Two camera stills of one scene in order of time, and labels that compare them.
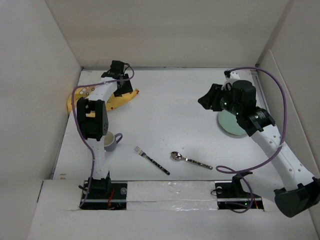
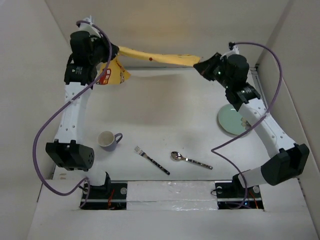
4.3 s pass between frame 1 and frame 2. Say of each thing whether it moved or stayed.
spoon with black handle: stayed
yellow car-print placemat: moved
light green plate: stayed
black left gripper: moved
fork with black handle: stayed
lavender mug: stayed
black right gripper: moved
